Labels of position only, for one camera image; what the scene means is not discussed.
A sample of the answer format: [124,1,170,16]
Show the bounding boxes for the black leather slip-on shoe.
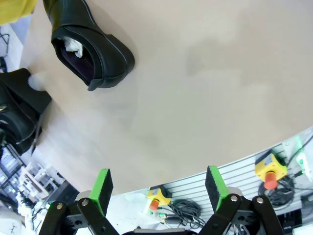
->
[43,0,135,92]

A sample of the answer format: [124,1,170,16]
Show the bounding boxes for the black cable bundle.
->
[160,198,208,230]
[258,175,296,207]

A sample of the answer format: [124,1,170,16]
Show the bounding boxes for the person in yellow hoodie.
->
[0,0,38,25]

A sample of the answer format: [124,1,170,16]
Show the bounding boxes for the yellow emergency stop box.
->
[146,185,172,211]
[254,148,288,190]

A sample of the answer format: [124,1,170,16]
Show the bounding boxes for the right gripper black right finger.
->
[200,165,286,235]

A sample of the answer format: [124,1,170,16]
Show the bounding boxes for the person's left hand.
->
[28,72,47,91]

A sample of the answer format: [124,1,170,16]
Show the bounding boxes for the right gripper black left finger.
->
[39,168,120,235]

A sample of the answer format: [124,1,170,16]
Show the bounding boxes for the black shoe with silver buckle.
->
[0,68,52,155]

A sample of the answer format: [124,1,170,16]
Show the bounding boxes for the white power strip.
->
[295,152,309,176]

